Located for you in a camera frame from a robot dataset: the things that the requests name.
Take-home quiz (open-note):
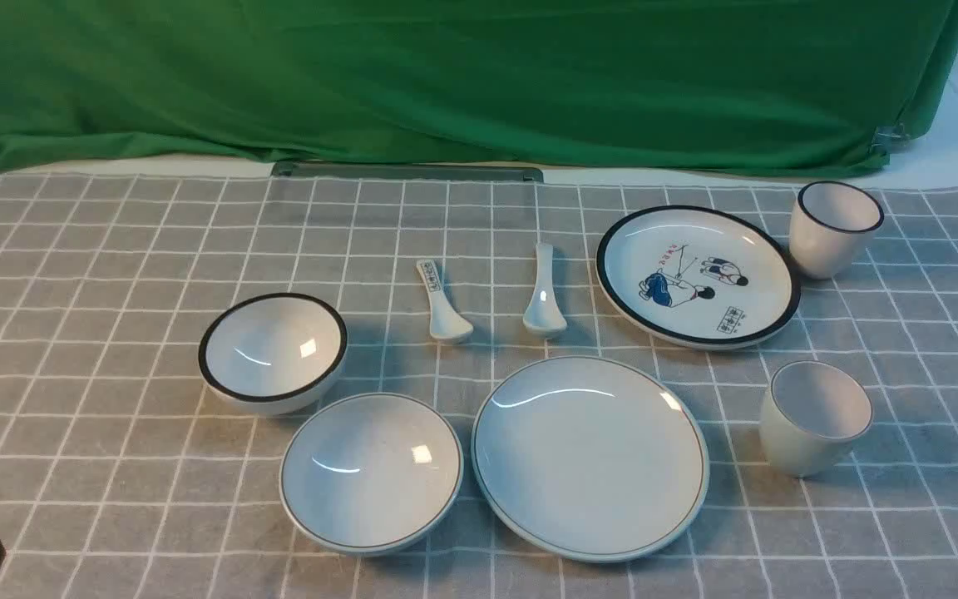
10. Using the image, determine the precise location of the plain white ceramic spoon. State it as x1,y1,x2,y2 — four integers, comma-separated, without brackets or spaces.
522,242,567,339

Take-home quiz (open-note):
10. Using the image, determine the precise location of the grey-rimmed shallow white bowl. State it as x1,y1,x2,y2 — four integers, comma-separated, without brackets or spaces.
279,392,464,555

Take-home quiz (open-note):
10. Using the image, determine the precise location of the plain white cup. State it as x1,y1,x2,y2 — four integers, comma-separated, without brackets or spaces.
758,360,875,478

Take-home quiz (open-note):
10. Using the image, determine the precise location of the white spoon with lettering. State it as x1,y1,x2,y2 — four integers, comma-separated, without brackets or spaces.
416,259,474,344

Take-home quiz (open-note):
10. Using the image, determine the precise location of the large plain white plate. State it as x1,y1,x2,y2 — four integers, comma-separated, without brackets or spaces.
469,355,711,562

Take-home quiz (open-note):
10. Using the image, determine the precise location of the black-rimmed white bowl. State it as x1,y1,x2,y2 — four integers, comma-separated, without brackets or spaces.
197,292,348,416

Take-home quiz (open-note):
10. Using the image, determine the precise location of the illustrated black-rimmed plate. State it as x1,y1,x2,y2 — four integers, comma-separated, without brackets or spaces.
595,205,802,350

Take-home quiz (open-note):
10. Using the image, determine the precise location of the green backdrop cloth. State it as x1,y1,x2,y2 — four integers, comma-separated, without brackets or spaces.
0,1,958,178

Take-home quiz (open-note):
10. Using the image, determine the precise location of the black-rimmed white cup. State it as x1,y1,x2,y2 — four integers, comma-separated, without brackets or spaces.
788,181,885,280

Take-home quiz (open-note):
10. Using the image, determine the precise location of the metal clamp on backdrop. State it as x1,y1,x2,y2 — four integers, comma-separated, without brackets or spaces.
872,122,915,153

